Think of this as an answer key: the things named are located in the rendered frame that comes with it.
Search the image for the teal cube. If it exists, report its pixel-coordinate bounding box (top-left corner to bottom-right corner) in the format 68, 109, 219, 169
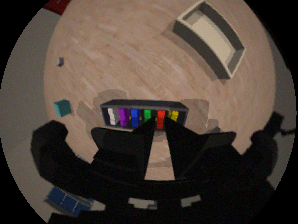
53, 100, 72, 117

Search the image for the beige shallow tray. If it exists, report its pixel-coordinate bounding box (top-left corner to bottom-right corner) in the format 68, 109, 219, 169
172, 0, 246, 80

